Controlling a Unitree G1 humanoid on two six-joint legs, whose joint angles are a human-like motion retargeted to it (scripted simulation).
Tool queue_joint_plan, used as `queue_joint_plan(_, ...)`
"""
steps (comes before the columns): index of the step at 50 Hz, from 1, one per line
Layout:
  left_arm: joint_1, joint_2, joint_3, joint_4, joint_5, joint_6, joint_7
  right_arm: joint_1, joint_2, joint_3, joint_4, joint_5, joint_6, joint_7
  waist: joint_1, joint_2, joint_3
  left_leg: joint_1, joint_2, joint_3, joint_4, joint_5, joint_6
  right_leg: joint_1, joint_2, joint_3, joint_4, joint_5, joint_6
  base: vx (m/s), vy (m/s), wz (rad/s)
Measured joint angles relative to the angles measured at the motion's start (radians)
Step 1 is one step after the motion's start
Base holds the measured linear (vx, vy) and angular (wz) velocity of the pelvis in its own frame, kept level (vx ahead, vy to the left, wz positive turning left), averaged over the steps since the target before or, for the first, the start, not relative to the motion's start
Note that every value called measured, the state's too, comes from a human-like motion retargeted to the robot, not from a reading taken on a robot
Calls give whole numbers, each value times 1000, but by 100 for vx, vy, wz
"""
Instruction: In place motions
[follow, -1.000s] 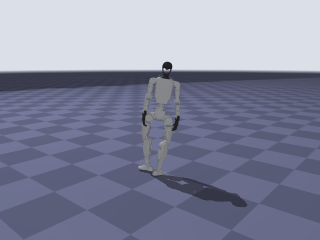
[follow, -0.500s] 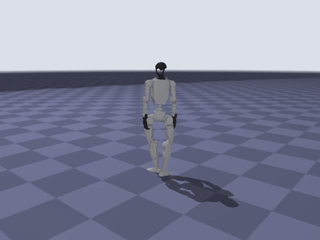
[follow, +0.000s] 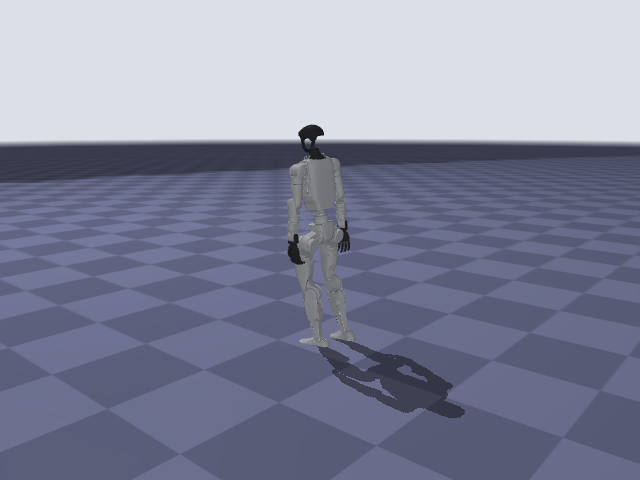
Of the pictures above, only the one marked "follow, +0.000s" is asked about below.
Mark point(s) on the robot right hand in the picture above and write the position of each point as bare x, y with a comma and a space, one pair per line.
345, 239

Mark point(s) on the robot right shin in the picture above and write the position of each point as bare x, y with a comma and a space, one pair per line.
337, 301

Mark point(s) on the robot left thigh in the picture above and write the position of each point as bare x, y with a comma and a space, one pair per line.
308, 244

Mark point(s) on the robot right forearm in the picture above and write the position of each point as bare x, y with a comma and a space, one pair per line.
340, 210

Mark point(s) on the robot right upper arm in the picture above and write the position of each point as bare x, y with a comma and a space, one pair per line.
338, 180

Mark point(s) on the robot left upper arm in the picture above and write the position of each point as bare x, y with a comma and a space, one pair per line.
297, 172

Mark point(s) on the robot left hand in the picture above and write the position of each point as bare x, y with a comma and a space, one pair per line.
293, 251

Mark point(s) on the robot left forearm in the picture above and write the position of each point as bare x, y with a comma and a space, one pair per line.
293, 221

